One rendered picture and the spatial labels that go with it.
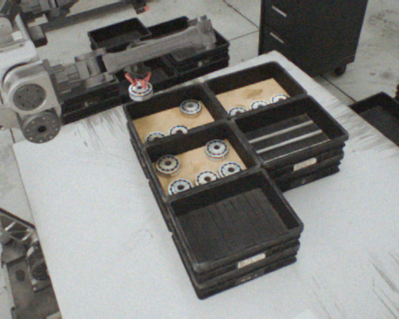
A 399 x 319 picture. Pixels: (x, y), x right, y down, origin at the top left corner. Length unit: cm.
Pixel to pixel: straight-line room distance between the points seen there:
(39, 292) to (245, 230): 112
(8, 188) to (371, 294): 229
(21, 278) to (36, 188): 52
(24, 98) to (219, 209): 83
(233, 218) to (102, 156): 76
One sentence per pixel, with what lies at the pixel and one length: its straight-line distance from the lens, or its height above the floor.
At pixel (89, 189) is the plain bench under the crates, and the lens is 203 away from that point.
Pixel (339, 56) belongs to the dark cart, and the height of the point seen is 24.
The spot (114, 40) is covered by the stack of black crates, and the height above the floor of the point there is 49.
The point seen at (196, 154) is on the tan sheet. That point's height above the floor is 83.
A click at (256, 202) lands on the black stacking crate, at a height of 83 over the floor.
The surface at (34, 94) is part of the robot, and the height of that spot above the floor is 146.
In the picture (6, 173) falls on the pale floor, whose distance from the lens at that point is 328.
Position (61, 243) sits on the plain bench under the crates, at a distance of 189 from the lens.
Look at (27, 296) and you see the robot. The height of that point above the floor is 24.
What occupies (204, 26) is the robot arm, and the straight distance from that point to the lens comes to 137.
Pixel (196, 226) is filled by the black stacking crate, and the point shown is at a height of 83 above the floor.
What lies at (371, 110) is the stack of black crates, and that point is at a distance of 311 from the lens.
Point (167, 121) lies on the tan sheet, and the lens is 207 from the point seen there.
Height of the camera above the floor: 221
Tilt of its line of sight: 42 degrees down
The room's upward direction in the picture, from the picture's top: 6 degrees counter-clockwise
